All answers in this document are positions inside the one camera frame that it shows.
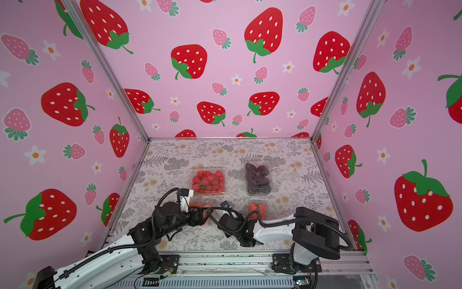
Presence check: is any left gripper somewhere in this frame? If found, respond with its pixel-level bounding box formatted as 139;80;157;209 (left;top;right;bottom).
160;205;213;239

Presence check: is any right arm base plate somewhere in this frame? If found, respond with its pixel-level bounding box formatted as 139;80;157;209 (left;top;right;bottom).
271;254;322;275

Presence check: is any aluminium front rail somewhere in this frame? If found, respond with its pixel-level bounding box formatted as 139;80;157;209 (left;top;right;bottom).
86;250;376;289

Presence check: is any clear box of dark berries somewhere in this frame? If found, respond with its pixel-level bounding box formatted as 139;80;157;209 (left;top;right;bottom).
244;163;273;195

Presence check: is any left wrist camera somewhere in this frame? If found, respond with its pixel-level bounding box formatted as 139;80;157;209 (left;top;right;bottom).
178;189;194;212

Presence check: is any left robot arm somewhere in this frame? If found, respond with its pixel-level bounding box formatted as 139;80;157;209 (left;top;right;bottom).
33;188;208;289

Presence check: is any small clear box of tomatoes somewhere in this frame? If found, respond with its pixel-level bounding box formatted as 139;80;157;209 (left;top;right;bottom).
249;202;267;220

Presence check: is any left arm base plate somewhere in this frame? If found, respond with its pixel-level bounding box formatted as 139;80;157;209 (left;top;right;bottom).
141;255;180;275

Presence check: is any clear box of red strawberries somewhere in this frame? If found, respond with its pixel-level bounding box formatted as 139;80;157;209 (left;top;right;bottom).
190;167;226;195

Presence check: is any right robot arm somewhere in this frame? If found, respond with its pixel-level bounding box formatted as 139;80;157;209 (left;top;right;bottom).
207;207;354;272

